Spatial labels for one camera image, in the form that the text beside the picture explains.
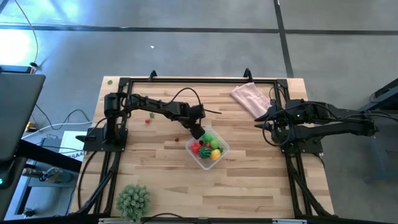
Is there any artificial green potted plant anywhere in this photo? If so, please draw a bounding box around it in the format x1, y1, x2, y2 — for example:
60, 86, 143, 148
115, 184, 152, 223

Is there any blue-grey metal cart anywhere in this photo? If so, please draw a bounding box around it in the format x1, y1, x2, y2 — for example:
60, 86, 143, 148
357, 77, 398, 184

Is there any black metal table frame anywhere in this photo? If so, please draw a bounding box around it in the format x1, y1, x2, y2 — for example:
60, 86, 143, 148
74, 67, 335, 224

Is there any dark grey monitor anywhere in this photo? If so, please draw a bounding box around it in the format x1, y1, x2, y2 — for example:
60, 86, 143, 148
0, 71, 47, 162

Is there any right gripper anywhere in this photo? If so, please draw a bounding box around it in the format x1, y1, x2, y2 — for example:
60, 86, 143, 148
254, 99, 299, 139

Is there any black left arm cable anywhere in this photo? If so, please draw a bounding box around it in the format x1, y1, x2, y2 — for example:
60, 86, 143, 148
167, 86, 223, 114

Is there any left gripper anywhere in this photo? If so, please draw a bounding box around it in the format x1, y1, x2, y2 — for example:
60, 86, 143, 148
180, 104, 206, 140

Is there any grey hand tool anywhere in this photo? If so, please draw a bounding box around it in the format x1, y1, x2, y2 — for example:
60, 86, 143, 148
21, 167, 75, 184

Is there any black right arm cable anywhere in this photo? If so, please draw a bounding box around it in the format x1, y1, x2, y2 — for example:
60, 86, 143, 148
262, 117, 292, 147

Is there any yellow cable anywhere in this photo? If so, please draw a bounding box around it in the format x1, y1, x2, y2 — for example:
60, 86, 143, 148
14, 0, 39, 67

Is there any striped green watermelon toy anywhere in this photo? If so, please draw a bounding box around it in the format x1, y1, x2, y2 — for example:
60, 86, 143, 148
199, 146, 213, 160

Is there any clear plastic container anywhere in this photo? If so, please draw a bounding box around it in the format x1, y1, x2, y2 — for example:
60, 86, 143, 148
185, 125, 231, 171

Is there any pale pink folded towel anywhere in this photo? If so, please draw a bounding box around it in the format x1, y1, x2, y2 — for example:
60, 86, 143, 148
229, 82, 273, 119

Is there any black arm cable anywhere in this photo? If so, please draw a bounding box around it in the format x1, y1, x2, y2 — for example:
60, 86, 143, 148
262, 117, 292, 147
167, 86, 223, 114

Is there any white paper label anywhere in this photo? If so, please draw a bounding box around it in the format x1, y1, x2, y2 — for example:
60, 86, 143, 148
58, 130, 87, 162

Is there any black desk stand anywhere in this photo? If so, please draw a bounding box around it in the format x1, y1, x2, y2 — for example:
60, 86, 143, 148
14, 139, 83, 174

